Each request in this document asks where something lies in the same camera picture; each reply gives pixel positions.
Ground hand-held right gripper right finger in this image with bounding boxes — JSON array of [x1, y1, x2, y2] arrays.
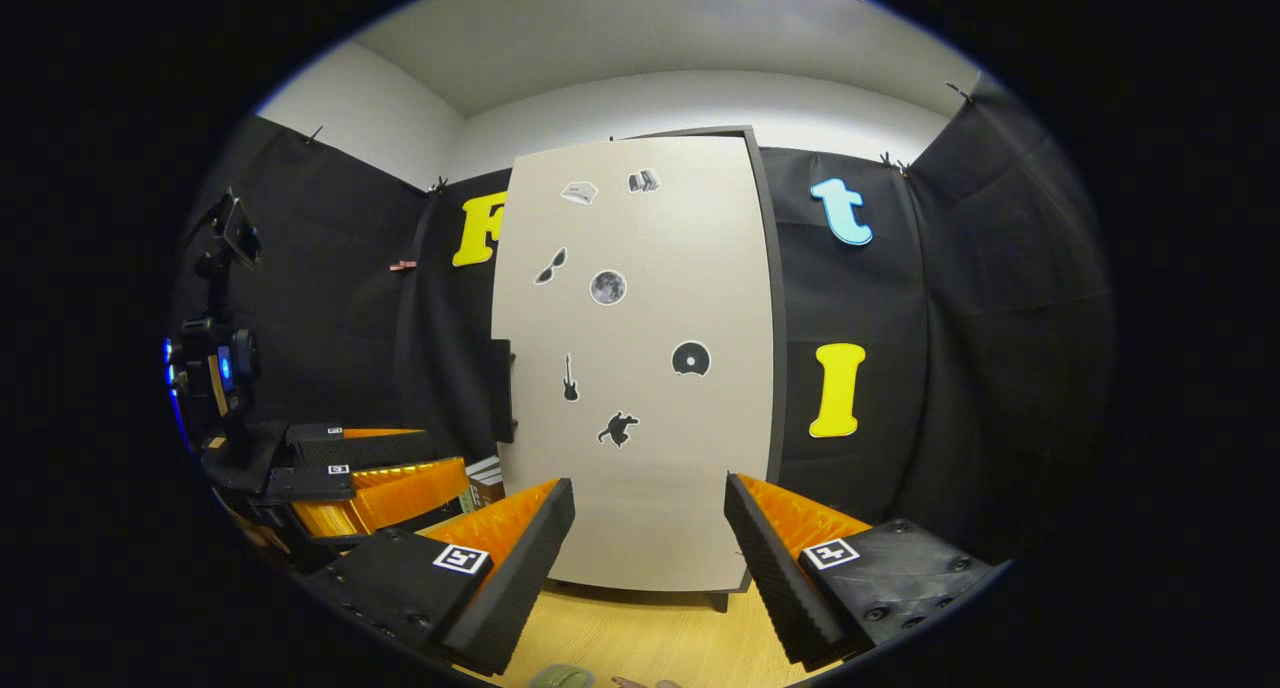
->
[[723, 473, 1001, 669]]

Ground black backdrop cloth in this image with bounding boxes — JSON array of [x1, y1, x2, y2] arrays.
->
[[170, 73, 1116, 569]]

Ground white cabinet door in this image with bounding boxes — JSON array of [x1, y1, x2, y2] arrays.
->
[[490, 133, 776, 594]]

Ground grey cabinet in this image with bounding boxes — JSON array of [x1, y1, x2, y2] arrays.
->
[[605, 123, 791, 614]]

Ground black door handle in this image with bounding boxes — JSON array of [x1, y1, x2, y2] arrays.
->
[[490, 338, 518, 444]]

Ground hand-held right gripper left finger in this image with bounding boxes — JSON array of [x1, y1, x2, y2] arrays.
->
[[305, 478, 578, 677]]

